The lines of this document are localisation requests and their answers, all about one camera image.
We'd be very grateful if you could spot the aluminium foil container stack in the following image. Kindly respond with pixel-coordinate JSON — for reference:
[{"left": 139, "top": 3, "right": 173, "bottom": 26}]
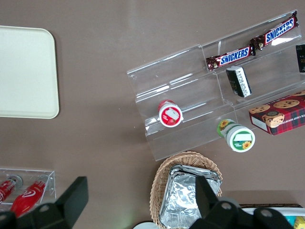
[{"left": 159, "top": 164, "right": 223, "bottom": 227}]

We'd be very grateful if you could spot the small black box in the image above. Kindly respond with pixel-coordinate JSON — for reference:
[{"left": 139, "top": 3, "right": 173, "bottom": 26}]
[
  {"left": 295, "top": 44, "right": 305, "bottom": 73},
  {"left": 225, "top": 66, "right": 253, "bottom": 98}
]

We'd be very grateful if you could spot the red tartan cookie box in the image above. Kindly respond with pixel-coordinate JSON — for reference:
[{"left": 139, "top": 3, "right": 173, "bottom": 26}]
[{"left": 248, "top": 90, "right": 305, "bottom": 136}]

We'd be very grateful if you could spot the yellow snack pack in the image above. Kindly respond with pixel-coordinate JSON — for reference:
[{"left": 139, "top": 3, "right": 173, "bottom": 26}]
[{"left": 294, "top": 216, "right": 305, "bottom": 229}]

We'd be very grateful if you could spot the oval light wicker basket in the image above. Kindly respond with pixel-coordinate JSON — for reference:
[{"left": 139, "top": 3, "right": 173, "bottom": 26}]
[{"left": 149, "top": 150, "right": 224, "bottom": 229}]

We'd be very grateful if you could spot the red lid yogurt cup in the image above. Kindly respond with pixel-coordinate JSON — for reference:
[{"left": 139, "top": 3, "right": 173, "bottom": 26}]
[{"left": 158, "top": 99, "right": 184, "bottom": 128}]

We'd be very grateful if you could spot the cream plastic tray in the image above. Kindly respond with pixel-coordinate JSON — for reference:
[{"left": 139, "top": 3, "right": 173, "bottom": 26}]
[{"left": 0, "top": 25, "right": 60, "bottom": 119}]

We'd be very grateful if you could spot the clear acrylic bottle rack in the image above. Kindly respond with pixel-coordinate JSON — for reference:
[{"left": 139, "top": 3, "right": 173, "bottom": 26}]
[{"left": 0, "top": 168, "right": 57, "bottom": 213}]

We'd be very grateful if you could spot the red cola bottle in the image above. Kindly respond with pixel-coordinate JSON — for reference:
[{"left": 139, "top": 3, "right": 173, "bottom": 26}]
[
  {"left": 10, "top": 180, "right": 46, "bottom": 218},
  {"left": 0, "top": 175, "right": 23, "bottom": 206}
]

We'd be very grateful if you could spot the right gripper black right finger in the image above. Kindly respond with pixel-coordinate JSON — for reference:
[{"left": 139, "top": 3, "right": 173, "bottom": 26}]
[{"left": 189, "top": 176, "right": 294, "bottom": 229}]

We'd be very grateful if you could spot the green lid yogurt cup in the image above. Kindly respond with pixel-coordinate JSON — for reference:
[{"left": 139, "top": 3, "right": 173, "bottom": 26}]
[{"left": 216, "top": 118, "right": 256, "bottom": 153}]

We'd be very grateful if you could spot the Snickers chocolate bar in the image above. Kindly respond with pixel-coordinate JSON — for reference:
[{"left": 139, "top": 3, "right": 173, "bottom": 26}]
[
  {"left": 250, "top": 13, "right": 300, "bottom": 51},
  {"left": 205, "top": 45, "right": 257, "bottom": 72}
]

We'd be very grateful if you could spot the clear acrylic stepped shelf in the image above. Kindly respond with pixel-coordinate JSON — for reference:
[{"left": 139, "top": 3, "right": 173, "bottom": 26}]
[{"left": 126, "top": 9, "right": 305, "bottom": 161}]

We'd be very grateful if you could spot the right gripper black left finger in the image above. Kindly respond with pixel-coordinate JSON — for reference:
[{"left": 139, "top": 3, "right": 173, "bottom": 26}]
[{"left": 0, "top": 176, "right": 89, "bottom": 229}]

